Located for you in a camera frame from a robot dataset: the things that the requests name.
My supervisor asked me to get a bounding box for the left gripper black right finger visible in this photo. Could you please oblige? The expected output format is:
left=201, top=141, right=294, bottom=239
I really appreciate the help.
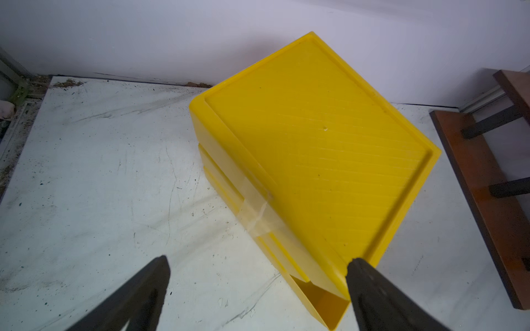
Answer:
left=346, top=258, right=448, bottom=330

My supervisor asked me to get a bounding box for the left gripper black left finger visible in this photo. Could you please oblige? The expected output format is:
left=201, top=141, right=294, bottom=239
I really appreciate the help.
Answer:
left=69, top=255, right=171, bottom=330

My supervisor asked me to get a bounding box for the yellow bottom drawer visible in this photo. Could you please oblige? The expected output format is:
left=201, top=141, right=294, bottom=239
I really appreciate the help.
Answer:
left=285, top=274, right=351, bottom=330

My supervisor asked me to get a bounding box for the yellow plastic drawer cabinet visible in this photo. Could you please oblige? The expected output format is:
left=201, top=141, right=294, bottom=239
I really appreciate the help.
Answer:
left=188, top=31, right=442, bottom=301

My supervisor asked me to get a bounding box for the brown wooden step shelf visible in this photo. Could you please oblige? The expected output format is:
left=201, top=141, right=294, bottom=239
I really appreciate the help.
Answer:
left=430, top=70, right=529, bottom=310

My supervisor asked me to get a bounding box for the pink crumpled debris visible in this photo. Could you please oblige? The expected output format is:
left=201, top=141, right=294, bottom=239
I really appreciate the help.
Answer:
left=0, top=100, right=15, bottom=121

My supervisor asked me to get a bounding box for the aluminium frame rail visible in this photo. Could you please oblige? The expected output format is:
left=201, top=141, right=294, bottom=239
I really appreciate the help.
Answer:
left=0, top=45, right=34, bottom=166

